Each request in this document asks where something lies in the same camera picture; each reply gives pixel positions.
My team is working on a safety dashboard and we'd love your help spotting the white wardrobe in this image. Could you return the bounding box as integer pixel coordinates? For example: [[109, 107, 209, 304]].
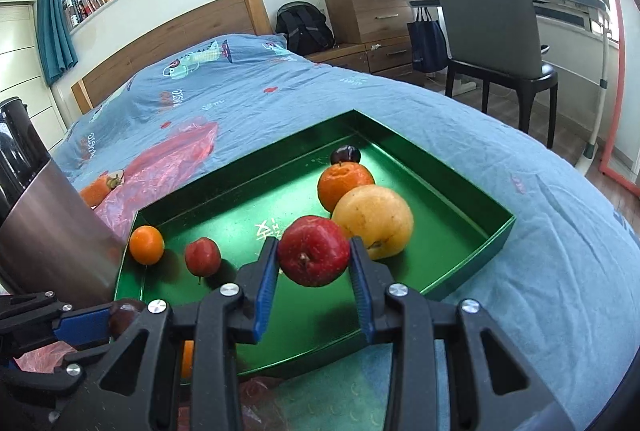
[[0, 0, 68, 152]]

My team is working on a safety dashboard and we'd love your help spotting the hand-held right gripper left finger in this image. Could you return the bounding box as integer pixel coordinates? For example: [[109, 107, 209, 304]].
[[82, 237, 280, 431]]

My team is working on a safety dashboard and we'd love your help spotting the dark tote bag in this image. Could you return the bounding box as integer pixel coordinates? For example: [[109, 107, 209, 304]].
[[406, 7, 449, 74]]

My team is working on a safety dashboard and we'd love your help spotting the red metal frame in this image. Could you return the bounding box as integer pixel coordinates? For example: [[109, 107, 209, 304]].
[[596, 0, 640, 199]]

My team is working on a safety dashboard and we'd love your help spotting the wooden dresser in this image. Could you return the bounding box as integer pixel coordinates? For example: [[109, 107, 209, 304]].
[[322, 0, 417, 45]]

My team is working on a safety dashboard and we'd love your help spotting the green metal tray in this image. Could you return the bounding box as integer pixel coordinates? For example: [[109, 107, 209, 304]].
[[114, 109, 517, 380]]

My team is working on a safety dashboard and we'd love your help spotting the yellow apple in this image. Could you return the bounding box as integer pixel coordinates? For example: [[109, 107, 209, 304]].
[[331, 184, 415, 261]]

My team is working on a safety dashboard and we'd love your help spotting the orange carrot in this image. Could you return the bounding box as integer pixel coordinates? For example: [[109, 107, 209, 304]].
[[79, 170, 126, 208]]

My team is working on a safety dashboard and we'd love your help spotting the pink plastic sheet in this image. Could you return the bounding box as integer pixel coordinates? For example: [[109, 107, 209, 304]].
[[15, 118, 281, 431]]

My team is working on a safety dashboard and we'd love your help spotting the grey chair with black legs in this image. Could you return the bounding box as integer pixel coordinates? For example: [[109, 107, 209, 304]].
[[431, 0, 559, 150]]

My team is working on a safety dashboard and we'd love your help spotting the large bumpy orange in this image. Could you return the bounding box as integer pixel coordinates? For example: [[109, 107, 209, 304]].
[[317, 161, 376, 213]]

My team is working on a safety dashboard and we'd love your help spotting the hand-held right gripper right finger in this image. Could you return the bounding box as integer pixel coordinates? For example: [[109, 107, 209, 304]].
[[349, 236, 576, 431]]

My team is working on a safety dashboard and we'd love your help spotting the dark purple plum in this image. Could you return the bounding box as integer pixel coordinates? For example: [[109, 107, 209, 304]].
[[330, 144, 361, 166], [108, 297, 147, 338]]

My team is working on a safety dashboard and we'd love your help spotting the black backpack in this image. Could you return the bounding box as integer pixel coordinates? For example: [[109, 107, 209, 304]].
[[275, 1, 335, 55]]

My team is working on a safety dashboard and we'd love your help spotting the blue printed bedsheet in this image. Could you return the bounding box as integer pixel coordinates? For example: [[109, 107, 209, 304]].
[[50, 33, 640, 431]]

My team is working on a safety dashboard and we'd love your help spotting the red apple with stem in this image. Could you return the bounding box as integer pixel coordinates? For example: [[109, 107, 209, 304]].
[[184, 237, 222, 286]]

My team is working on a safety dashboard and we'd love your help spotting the teal curtain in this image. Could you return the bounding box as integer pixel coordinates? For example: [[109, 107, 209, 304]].
[[35, 0, 79, 86]]

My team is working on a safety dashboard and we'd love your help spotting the large dark red apple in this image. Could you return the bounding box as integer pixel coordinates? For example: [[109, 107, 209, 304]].
[[277, 215, 352, 288]]

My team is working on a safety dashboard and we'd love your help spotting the wooden headboard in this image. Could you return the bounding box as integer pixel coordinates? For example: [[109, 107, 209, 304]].
[[71, 0, 274, 115]]

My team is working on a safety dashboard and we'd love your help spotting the low wooden nightstand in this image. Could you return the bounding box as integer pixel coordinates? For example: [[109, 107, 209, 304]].
[[305, 36, 427, 86]]

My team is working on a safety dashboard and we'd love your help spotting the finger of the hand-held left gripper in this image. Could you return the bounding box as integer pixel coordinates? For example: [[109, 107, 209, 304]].
[[0, 351, 103, 414], [0, 292, 114, 359]]

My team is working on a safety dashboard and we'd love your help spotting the smooth round orange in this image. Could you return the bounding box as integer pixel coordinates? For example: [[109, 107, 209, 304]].
[[129, 224, 166, 267]]

